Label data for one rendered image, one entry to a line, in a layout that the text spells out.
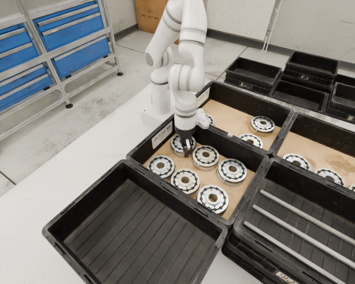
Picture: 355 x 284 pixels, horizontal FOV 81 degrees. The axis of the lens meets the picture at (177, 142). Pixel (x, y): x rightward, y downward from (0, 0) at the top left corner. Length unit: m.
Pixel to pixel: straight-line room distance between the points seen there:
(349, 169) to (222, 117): 0.53
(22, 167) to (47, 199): 1.26
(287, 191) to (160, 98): 0.66
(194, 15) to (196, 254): 0.64
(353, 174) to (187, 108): 0.68
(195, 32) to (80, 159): 0.77
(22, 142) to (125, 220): 1.90
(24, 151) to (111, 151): 1.42
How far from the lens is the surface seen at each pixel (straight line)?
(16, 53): 2.32
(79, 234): 0.75
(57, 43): 2.47
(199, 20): 0.61
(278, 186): 0.84
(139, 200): 0.74
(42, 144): 2.36
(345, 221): 0.88
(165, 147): 0.86
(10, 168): 2.31
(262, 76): 2.11
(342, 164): 1.03
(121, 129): 1.16
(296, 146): 1.00
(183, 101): 0.63
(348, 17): 3.70
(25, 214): 1.03
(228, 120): 1.01
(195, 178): 0.74
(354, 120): 1.93
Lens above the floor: 1.48
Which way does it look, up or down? 48 degrees down
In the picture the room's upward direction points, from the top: straight up
